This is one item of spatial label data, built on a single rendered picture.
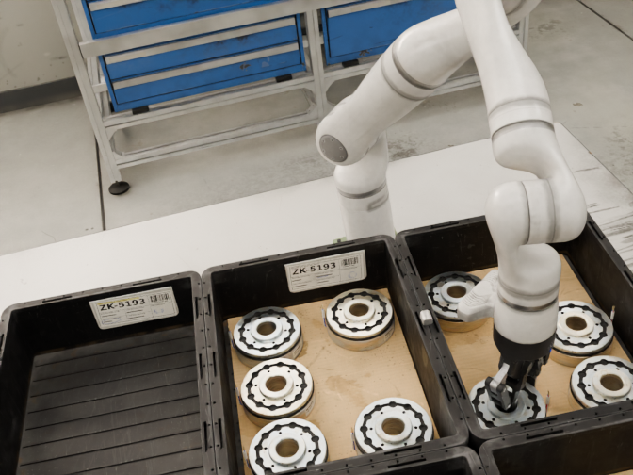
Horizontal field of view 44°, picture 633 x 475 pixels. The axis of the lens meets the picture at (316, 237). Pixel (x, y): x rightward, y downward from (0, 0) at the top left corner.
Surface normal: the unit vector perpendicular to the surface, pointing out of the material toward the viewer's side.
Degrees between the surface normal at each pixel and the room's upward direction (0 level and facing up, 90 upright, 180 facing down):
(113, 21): 90
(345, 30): 90
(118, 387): 0
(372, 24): 90
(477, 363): 0
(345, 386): 0
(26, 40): 90
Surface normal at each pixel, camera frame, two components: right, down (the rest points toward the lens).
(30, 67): 0.25, 0.59
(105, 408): -0.11, -0.77
